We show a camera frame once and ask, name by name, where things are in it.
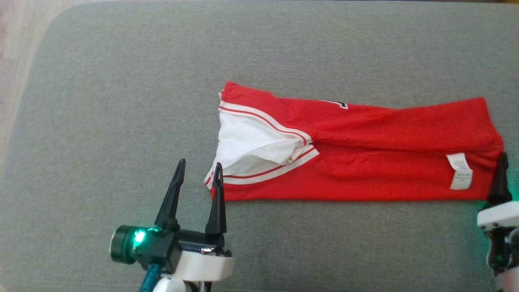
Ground blue left camera cable plug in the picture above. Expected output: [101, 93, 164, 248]
[139, 263, 163, 292]

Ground grey fabric sofa seat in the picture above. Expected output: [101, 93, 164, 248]
[0, 0, 519, 292]

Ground red white-panelled sports garment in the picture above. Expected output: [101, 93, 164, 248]
[204, 81, 506, 202]

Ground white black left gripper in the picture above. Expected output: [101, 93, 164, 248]
[154, 159, 235, 283]

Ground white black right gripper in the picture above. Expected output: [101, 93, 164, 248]
[477, 152, 519, 273]

